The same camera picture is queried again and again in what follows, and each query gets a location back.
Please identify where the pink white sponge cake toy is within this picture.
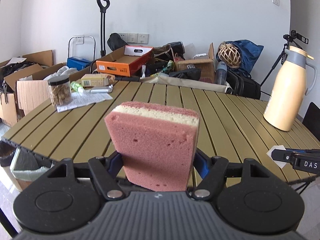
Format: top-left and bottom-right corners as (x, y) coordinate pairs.
(105, 101), (200, 191)

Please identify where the small white paper piece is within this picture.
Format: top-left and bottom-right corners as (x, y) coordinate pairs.
(267, 145), (287, 168)

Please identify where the black folding chair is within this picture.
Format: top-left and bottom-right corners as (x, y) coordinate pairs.
(302, 102), (320, 140)

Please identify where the khaki folding camping table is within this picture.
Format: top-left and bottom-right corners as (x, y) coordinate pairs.
(2, 81), (319, 182)

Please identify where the yellow thermos jug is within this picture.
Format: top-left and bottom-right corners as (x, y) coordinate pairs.
(263, 46), (317, 132)

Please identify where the printed paper leaflet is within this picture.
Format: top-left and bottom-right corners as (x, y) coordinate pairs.
(56, 92), (113, 113)

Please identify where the small yellow paper box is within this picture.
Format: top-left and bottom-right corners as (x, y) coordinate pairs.
(81, 74), (115, 87)

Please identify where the cardboard box with green liner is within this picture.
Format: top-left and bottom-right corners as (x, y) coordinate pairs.
(10, 148), (54, 192)

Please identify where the clear jar with snacks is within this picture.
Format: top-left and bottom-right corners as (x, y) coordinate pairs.
(48, 75), (72, 107)

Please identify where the grey blue water bottle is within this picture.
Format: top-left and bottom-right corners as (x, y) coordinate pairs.
(215, 61), (227, 85)

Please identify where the brown cardboard box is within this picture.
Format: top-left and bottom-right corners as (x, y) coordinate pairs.
(174, 43), (215, 83)

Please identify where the orange cardboard box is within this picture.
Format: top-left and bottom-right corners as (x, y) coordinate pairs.
(96, 45), (153, 77)

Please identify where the woven rattan ball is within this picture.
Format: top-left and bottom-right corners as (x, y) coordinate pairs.
(217, 42), (241, 68)

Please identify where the dark blue fabric bag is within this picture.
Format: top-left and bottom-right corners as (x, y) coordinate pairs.
(216, 40), (264, 78)

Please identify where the large open cardboard box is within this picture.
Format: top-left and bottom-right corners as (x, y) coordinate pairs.
(0, 49), (86, 128)

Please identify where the black camera tripod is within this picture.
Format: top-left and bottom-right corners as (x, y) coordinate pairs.
(260, 30), (309, 87)

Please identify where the white wall socket strip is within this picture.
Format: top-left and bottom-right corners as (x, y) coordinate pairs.
(119, 33), (149, 44)

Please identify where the black trolley handle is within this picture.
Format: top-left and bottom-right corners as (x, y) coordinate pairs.
(97, 0), (110, 57)

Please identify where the white wall switch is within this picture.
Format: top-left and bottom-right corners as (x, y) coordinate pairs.
(272, 0), (280, 6)

